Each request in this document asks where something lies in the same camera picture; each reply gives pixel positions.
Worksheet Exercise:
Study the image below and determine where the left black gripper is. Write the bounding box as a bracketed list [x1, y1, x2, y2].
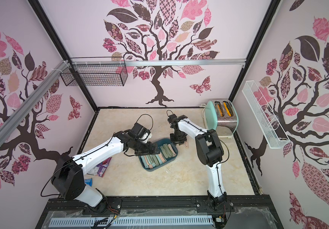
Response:
[131, 138, 160, 156]

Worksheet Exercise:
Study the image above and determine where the teal plastic storage box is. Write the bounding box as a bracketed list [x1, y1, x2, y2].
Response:
[139, 138, 178, 172]

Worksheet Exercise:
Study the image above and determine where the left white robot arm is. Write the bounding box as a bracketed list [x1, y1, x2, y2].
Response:
[51, 131, 159, 207]

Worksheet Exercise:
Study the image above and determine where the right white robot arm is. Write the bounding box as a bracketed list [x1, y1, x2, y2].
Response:
[168, 114, 227, 208]

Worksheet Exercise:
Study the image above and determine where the purple snack packet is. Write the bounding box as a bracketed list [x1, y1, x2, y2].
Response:
[87, 157, 112, 177]

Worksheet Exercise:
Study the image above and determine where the mint green toaster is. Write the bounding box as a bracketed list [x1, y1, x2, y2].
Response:
[202, 99, 239, 139]

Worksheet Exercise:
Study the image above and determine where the blue snack packet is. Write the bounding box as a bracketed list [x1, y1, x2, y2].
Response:
[84, 178, 93, 187]

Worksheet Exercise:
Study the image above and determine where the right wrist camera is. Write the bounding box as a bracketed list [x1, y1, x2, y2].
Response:
[167, 114, 180, 128]

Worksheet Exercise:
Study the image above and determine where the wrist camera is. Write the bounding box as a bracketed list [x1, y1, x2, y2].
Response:
[131, 123, 152, 141]
[167, 114, 180, 128]

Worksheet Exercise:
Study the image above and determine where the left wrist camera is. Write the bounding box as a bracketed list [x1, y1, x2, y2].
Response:
[131, 123, 152, 141]

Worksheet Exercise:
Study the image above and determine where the black wire basket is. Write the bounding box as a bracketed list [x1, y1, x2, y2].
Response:
[60, 56, 129, 86]

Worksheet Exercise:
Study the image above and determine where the white wire shelf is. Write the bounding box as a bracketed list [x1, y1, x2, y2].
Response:
[242, 81, 291, 149]

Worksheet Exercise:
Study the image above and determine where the white slotted cable duct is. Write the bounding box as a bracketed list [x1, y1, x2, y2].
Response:
[45, 215, 213, 229]

